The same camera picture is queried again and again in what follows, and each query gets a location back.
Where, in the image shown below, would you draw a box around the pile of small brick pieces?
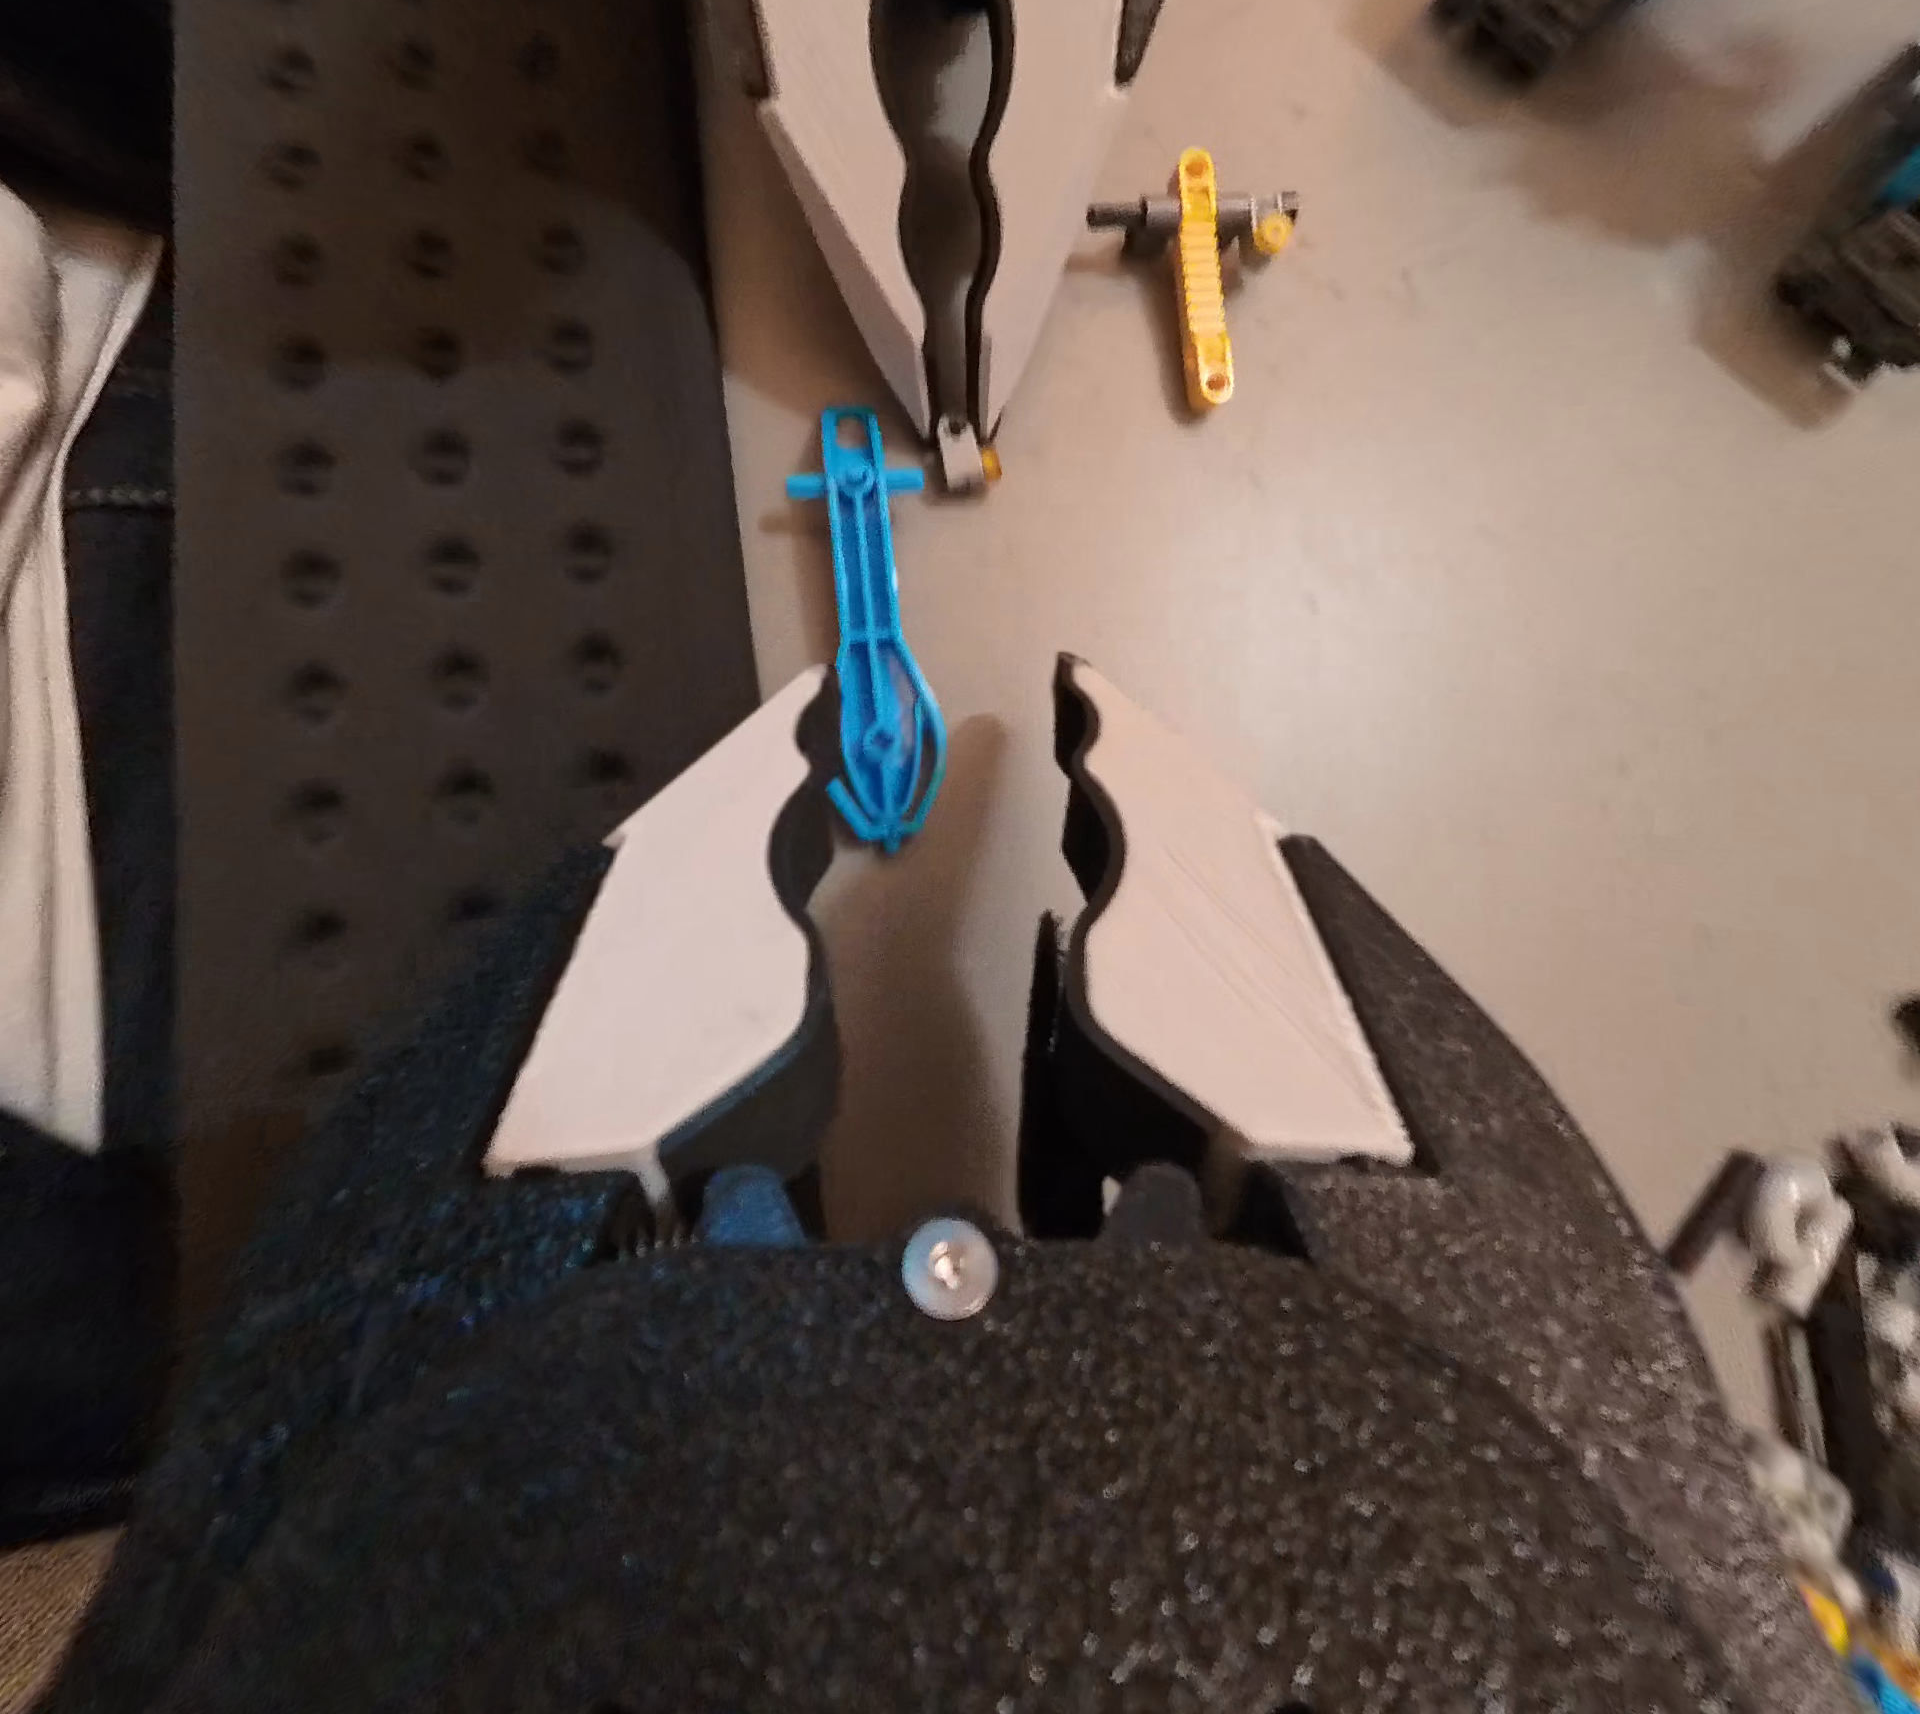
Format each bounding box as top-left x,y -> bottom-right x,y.
1666,994 -> 1920,1714

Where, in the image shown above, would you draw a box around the yellow toothed beam piece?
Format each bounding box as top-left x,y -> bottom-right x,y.
1090,147 -> 1302,414

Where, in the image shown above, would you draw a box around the light blue brick separator tool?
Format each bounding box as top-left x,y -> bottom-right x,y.
785,410 -> 949,851

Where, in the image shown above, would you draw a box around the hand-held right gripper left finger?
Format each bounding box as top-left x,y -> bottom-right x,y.
486,670 -> 842,1192

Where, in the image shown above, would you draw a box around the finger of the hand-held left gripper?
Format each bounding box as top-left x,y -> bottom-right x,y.
714,0 -> 962,435
964,0 -> 1158,444

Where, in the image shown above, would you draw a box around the person's white shirt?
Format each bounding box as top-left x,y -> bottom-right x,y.
0,183 -> 158,1146

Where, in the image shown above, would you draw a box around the person's blue jeans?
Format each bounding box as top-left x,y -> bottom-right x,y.
0,0 -> 187,1551

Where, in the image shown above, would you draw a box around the black dimpled mat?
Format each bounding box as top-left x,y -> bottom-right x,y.
166,0 -> 769,1252

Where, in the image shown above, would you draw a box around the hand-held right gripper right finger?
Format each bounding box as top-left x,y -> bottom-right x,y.
1020,656 -> 1422,1224

